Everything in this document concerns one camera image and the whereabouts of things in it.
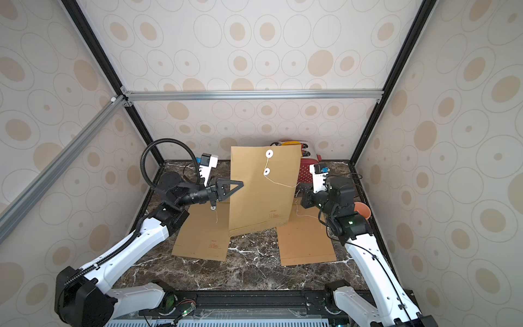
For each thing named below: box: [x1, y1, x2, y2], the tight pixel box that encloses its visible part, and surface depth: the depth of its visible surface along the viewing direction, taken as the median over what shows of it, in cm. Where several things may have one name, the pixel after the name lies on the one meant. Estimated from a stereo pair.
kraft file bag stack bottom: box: [276, 197, 338, 267], surface depth 88 cm
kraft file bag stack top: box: [228, 145, 302, 238], surface depth 65 cm
